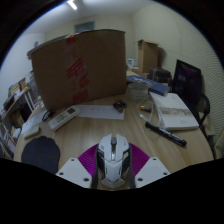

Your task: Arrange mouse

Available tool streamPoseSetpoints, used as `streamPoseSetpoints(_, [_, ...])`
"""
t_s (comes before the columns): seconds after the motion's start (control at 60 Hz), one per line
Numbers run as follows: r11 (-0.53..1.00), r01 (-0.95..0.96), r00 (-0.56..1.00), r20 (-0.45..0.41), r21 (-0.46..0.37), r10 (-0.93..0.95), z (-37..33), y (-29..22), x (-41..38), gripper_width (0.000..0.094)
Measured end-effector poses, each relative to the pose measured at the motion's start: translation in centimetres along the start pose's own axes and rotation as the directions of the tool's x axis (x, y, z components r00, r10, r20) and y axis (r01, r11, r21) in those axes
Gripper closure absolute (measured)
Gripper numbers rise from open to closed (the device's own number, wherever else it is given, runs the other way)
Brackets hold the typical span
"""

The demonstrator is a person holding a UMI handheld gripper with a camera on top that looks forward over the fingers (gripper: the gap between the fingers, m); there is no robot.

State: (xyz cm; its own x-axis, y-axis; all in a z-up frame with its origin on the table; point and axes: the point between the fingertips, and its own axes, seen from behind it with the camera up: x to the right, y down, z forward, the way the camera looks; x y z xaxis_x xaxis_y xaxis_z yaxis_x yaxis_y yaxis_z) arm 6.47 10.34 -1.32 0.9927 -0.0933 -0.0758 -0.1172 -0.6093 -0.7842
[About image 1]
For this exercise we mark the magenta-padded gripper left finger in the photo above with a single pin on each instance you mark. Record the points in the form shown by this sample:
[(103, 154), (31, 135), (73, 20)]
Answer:
[(73, 171)]

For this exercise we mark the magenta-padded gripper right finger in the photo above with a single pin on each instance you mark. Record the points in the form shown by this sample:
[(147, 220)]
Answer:
[(151, 171)]

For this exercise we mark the white and black computer mouse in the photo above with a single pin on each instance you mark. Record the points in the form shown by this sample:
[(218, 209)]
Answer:
[(113, 163)]

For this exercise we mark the dark blue cloud-shaped mouse pad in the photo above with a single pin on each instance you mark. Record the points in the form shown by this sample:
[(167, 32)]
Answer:
[(40, 153)]

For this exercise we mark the black marker pen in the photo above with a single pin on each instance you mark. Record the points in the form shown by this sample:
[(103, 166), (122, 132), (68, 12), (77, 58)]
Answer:
[(165, 133)]

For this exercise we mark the white remote control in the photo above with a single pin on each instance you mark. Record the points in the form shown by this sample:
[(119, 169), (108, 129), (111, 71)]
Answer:
[(64, 118)]

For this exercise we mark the small white box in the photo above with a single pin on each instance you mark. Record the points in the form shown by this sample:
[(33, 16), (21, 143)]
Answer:
[(31, 132)]

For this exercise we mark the small black round object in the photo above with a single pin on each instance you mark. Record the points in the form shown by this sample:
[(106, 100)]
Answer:
[(47, 115)]

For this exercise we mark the white book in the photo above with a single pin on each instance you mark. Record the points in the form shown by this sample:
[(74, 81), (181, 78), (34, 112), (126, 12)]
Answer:
[(175, 111)]

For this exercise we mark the white paper sheet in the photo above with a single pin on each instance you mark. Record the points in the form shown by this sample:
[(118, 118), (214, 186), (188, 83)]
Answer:
[(100, 112)]

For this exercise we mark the small black clip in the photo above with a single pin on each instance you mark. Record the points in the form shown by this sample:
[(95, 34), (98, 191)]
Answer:
[(120, 105)]

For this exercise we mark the black office chair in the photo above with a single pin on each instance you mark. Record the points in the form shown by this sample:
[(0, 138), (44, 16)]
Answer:
[(206, 116)]

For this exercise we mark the blue book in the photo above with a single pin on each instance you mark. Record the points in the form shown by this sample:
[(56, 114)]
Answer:
[(153, 85)]

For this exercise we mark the shelf unit with books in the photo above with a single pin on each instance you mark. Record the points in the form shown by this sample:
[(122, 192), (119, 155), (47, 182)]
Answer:
[(11, 110)]

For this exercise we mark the black screen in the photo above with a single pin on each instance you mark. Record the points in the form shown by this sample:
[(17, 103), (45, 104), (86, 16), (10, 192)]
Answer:
[(186, 81)]

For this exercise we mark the black bag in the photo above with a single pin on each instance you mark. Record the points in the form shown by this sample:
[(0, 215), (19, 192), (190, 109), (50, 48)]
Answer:
[(160, 75)]

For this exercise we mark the large brown cardboard box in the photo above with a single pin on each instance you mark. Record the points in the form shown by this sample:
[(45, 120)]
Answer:
[(100, 66)]

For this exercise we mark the small open cardboard box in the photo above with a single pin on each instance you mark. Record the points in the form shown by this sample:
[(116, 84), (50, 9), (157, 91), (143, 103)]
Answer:
[(148, 56)]

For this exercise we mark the window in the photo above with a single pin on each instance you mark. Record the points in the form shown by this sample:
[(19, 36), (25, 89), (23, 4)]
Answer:
[(84, 26)]

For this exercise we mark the ceiling light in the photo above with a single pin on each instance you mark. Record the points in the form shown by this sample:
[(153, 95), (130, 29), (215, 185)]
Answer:
[(72, 4)]

